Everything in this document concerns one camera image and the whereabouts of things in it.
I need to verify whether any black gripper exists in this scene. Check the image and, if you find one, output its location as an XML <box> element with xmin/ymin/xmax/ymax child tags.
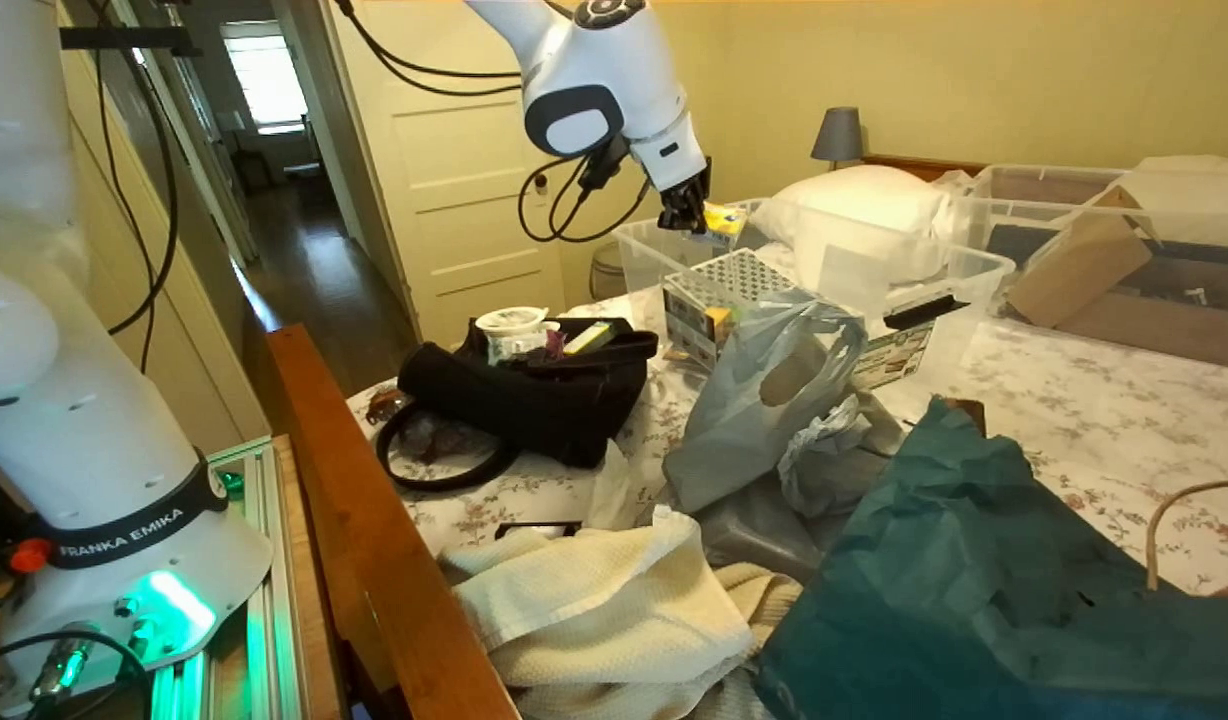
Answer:
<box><xmin>654</xmin><ymin>162</ymin><xmax>711</xmax><ymax>234</ymax></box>

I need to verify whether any grey plastic bag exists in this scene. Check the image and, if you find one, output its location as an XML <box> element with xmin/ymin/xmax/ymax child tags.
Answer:
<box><xmin>662</xmin><ymin>292</ymin><xmax>876</xmax><ymax>516</ymax></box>

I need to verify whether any teal cloth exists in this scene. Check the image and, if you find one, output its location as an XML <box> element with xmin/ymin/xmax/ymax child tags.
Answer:
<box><xmin>756</xmin><ymin>401</ymin><xmax>1228</xmax><ymax>720</ymax></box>

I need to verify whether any cardboard box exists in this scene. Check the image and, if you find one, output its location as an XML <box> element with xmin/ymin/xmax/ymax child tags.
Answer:
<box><xmin>1006</xmin><ymin>213</ymin><xmax>1150</xmax><ymax>330</ymax></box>

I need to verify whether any white door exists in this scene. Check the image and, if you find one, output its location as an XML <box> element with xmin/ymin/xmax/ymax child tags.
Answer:
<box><xmin>330</xmin><ymin>0</ymin><xmax>583</xmax><ymax>345</ymax></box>

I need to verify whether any wooden bed footboard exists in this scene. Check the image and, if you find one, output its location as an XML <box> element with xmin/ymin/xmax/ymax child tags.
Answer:
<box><xmin>258</xmin><ymin>324</ymin><xmax>521</xmax><ymax>720</ymax></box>

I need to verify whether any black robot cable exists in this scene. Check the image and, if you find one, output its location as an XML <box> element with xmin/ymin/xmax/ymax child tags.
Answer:
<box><xmin>329</xmin><ymin>0</ymin><xmax>660</xmax><ymax>249</ymax></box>

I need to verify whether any yellow wart remover box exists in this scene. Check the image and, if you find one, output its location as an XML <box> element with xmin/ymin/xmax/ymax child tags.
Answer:
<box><xmin>704</xmin><ymin>203</ymin><xmax>744</xmax><ymax>242</ymax></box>

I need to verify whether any white lattice basket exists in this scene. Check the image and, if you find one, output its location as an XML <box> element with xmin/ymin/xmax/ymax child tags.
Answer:
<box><xmin>660</xmin><ymin>249</ymin><xmax>789</xmax><ymax>365</ymax></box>

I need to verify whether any large clear storage bin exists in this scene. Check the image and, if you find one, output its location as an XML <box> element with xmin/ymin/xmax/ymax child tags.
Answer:
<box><xmin>973</xmin><ymin>157</ymin><xmax>1228</xmax><ymax>365</ymax></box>

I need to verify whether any cream knit blanket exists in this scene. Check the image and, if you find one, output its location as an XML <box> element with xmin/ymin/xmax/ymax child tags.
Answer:
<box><xmin>444</xmin><ymin>509</ymin><xmax>800</xmax><ymax>720</ymax></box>

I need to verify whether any white cup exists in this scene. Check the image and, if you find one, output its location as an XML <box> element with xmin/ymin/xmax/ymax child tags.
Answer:
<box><xmin>477</xmin><ymin>305</ymin><xmax>547</xmax><ymax>365</ymax></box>

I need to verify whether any floral bed sheet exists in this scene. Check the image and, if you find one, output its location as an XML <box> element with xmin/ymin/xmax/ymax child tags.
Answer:
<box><xmin>369</xmin><ymin>296</ymin><xmax>1228</xmax><ymax>591</ymax></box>

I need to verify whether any white pillow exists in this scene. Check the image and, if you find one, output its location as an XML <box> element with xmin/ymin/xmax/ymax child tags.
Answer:
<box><xmin>753</xmin><ymin>165</ymin><xmax>969</xmax><ymax>246</ymax></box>

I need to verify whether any grey lamp shade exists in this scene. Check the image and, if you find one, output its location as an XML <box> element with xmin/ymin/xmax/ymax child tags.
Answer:
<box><xmin>812</xmin><ymin>110</ymin><xmax>863</xmax><ymax>165</ymax></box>

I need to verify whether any small black framed mirror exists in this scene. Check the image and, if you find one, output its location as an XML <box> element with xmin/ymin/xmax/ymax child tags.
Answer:
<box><xmin>493</xmin><ymin>520</ymin><xmax>578</xmax><ymax>540</ymax></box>

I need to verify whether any black toiletry bag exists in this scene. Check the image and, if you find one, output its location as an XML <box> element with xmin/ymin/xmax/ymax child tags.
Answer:
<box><xmin>371</xmin><ymin>318</ymin><xmax>654</xmax><ymax>495</ymax></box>

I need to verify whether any clear plastic container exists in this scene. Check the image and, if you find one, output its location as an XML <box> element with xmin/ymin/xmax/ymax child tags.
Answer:
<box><xmin>614</xmin><ymin>202</ymin><xmax>1017</xmax><ymax>320</ymax></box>

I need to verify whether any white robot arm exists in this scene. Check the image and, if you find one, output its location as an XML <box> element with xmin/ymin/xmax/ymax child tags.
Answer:
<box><xmin>0</xmin><ymin>0</ymin><xmax>270</xmax><ymax>720</ymax></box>

